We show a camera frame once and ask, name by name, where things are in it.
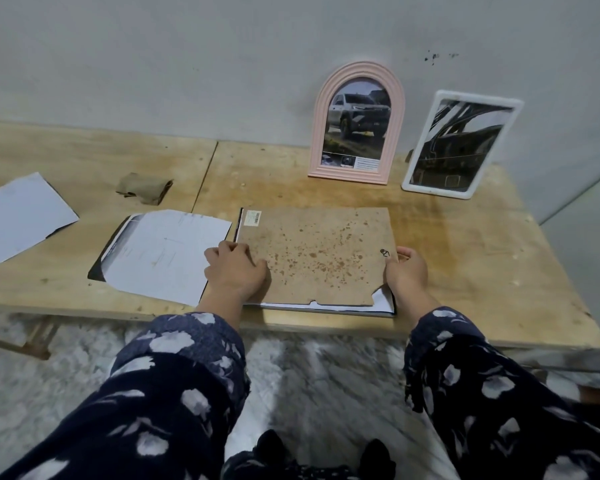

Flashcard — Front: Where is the brown rectangular backing board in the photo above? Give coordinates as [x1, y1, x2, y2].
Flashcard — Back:
[235, 207, 399, 307]

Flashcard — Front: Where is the brown wiping cloth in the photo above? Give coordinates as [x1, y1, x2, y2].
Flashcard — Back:
[115, 172, 174, 206]

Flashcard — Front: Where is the white picture frame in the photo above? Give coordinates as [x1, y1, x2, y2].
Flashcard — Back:
[401, 89, 525, 201]

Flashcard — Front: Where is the pink arched photo frame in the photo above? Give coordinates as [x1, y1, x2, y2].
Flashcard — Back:
[307, 61, 406, 186]

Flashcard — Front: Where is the wooden table leg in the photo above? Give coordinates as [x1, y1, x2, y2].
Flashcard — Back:
[0, 314, 61, 361]

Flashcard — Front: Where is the person's right forearm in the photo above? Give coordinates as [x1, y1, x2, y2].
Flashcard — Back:
[395, 289, 600, 480]

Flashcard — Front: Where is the grey framed Intelli Nusa sign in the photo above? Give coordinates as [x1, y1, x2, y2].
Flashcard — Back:
[199, 207, 397, 318]

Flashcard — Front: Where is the dark logo print paper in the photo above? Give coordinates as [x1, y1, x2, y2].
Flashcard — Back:
[0, 172, 80, 275]

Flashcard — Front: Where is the person's right hand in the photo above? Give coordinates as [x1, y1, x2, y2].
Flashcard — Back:
[385, 246, 430, 309]

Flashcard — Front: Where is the person's dark clothing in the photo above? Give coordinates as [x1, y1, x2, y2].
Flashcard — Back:
[222, 428, 397, 480]

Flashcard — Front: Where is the person's left forearm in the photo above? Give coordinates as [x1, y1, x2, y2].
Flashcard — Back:
[0, 294, 251, 480]

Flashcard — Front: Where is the person's left hand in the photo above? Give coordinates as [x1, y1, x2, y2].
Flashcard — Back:
[203, 240, 270, 311]

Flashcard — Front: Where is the dark print sheet face-down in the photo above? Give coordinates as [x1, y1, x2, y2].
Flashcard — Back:
[87, 209, 233, 309]

